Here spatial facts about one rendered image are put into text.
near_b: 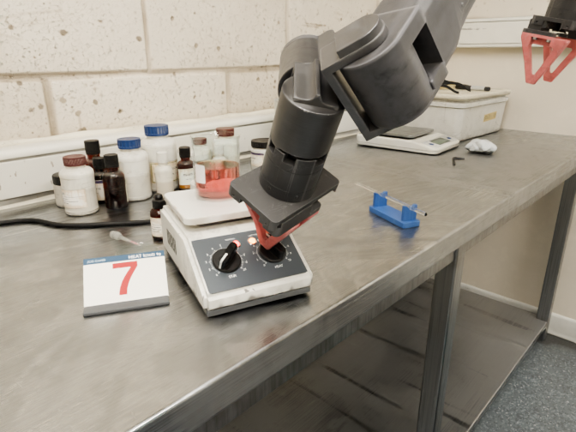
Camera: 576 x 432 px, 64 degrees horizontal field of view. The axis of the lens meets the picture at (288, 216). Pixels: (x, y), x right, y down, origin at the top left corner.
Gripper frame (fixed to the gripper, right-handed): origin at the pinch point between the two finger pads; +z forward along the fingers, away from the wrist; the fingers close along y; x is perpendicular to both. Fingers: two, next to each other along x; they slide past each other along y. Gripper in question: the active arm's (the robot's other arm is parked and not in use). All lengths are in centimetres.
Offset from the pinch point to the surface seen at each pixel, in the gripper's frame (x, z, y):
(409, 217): 6.5, 8.7, -28.5
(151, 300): -4.8, 6.7, 12.4
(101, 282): -10.2, 7.0, 15.1
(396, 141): -18, 33, -80
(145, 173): -35.9, 22.9, -8.9
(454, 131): -11, 33, -103
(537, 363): 56, 88, -103
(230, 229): -4.6, 1.7, 1.5
